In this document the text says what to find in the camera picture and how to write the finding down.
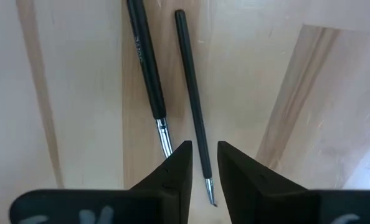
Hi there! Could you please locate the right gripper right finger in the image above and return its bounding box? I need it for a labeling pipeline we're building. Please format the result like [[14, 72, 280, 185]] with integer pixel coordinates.
[[217, 140, 370, 224]]

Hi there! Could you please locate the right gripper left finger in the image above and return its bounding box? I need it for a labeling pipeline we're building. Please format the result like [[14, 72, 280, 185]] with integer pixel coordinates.
[[9, 140, 193, 224]]

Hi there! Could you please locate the thin black makeup brush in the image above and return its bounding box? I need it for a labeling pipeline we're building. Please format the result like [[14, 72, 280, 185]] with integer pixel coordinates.
[[174, 9, 219, 208], [125, 0, 174, 159]]

